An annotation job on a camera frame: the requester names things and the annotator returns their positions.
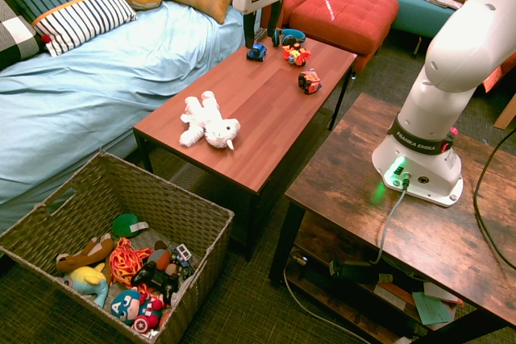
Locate white stuffed animal toy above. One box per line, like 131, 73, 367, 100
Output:
178, 90, 242, 151

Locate blue toy car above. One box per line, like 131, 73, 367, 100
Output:
246, 42, 268, 62

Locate orange toy vehicle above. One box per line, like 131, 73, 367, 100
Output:
281, 44, 312, 68

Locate red orange toy truck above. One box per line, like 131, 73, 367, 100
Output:
298, 68, 323, 95

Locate woven wicker basket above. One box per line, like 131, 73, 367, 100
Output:
0, 150, 235, 344

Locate green round toy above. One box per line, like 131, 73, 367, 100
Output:
111, 213, 150, 239

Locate grey toy car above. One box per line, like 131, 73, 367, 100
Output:
167, 242, 195, 276

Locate orange patterned fabric toy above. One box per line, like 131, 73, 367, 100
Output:
107, 237, 154, 285

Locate yellow blue plush toy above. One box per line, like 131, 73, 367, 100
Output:
62, 263, 110, 309

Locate blue black headphones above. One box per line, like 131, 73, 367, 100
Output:
271, 27, 306, 48

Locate red tufted ottoman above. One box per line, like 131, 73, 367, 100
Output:
289, 0, 401, 73

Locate red wood coffee table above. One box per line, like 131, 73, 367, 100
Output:
132, 25, 359, 263

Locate floor vent grille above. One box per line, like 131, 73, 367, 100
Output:
169, 162, 214, 196

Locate sofa with light blue cover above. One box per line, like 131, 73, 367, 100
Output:
0, 0, 263, 236

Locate white navy striped pillow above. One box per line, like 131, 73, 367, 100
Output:
31, 0, 138, 58

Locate rustic brown side table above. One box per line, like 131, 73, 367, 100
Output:
268, 92, 516, 344

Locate orange flat object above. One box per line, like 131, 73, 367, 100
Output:
481, 52, 516, 94

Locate black white check pillow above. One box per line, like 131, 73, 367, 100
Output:
0, 0, 49, 73

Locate brown round plush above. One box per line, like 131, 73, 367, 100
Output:
147, 240, 173, 272

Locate light wood furniture piece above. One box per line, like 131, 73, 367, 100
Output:
493, 92, 516, 131

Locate black power adapter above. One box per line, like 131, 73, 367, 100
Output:
328, 258, 382, 284

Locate black game controller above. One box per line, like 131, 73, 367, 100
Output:
129, 261, 181, 295

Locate brown dog plush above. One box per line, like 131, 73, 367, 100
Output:
55, 233, 116, 273

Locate Captain America plush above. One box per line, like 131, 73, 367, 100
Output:
109, 287, 166, 335

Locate white paper sheet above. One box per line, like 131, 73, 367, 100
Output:
422, 281, 460, 305

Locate teal envelope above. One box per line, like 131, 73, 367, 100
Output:
410, 291, 452, 325

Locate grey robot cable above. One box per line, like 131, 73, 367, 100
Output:
368, 174, 412, 267

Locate white floor cable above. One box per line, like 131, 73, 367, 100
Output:
281, 265, 364, 341

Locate black cable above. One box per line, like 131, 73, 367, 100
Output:
472, 128, 516, 271

